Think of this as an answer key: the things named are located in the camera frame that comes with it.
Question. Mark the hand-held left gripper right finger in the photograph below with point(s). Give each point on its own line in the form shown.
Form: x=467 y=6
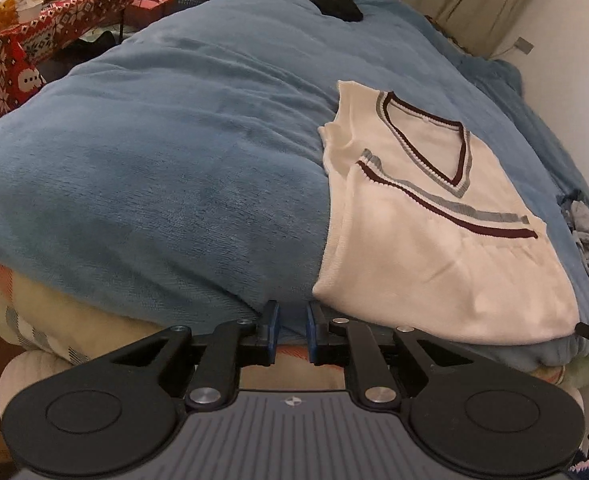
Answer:
x=312 y=332

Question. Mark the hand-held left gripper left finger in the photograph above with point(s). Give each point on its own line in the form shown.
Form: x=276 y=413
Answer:
x=274 y=330

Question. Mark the cream knit vest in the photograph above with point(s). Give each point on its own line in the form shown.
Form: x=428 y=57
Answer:
x=424 y=270

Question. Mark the blue jeans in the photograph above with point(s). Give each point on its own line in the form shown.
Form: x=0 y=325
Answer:
x=570 y=205

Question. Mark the blue fleece blanket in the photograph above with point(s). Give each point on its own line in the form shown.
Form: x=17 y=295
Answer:
x=149 y=160

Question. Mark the plaid bed sheet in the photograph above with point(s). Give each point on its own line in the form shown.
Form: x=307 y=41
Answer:
x=29 y=300

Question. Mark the dark curled-up cat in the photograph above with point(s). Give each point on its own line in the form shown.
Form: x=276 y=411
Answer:
x=334 y=2

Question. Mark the red box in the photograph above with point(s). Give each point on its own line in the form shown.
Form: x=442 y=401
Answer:
x=147 y=10

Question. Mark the beige curtain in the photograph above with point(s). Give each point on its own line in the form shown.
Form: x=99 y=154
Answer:
x=474 y=0

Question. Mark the red patterned tablecloth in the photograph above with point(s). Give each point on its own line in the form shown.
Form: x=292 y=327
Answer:
x=59 y=20

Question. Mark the white cup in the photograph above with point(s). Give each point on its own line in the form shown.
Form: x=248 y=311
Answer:
x=30 y=12

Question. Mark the grey wall socket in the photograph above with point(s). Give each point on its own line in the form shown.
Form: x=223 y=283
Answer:
x=524 y=45

